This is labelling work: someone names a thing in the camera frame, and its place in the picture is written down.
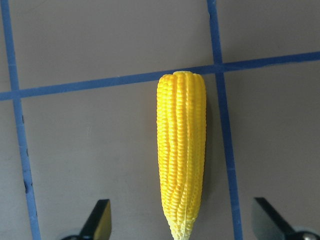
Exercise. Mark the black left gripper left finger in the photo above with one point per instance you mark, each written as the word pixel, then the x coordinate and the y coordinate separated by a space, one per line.
pixel 99 223

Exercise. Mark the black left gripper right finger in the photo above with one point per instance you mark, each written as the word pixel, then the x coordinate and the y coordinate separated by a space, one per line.
pixel 267 223

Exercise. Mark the yellow toy corn cob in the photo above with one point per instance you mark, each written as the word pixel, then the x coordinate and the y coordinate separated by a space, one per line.
pixel 181 106

